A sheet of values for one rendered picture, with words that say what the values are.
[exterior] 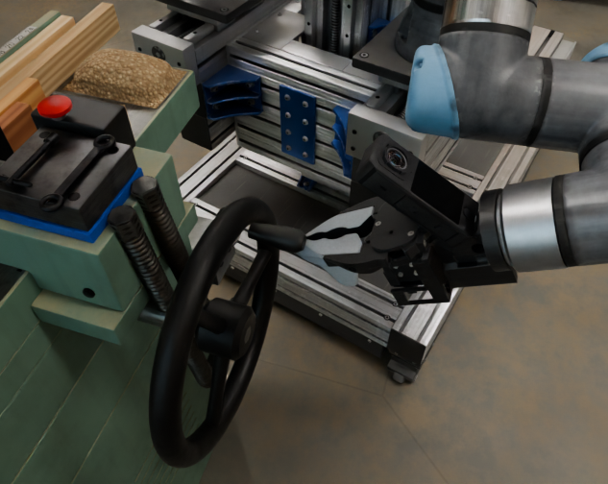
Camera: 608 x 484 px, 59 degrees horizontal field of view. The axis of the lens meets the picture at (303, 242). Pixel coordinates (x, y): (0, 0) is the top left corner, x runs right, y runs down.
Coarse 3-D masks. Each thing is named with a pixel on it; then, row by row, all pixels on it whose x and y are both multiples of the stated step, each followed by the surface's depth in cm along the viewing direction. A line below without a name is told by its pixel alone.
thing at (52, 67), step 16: (96, 16) 77; (112, 16) 80; (80, 32) 74; (96, 32) 77; (112, 32) 81; (48, 48) 71; (64, 48) 72; (80, 48) 75; (96, 48) 78; (32, 64) 69; (48, 64) 70; (64, 64) 72; (16, 80) 66; (48, 80) 70; (64, 80) 73; (0, 96) 64
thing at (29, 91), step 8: (24, 80) 64; (32, 80) 64; (16, 88) 62; (24, 88) 62; (32, 88) 63; (40, 88) 64; (8, 96) 61; (16, 96) 61; (24, 96) 62; (32, 96) 63; (40, 96) 65; (0, 104) 60; (8, 104) 60; (32, 104) 64; (0, 112) 60
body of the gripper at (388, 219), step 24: (384, 216) 51; (480, 216) 44; (384, 240) 48; (408, 240) 47; (432, 240) 48; (480, 240) 46; (408, 264) 50; (432, 264) 48; (456, 264) 49; (480, 264) 48; (504, 264) 45; (408, 288) 51; (432, 288) 50
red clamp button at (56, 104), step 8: (48, 96) 50; (56, 96) 50; (64, 96) 50; (40, 104) 49; (48, 104) 49; (56, 104) 49; (64, 104) 49; (40, 112) 49; (48, 112) 48; (56, 112) 48; (64, 112) 49
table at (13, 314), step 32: (192, 96) 76; (160, 128) 70; (192, 224) 63; (160, 256) 57; (0, 288) 51; (32, 288) 53; (0, 320) 50; (32, 320) 54; (64, 320) 53; (96, 320) 52; (128, 320) 54; (0, 352) 51
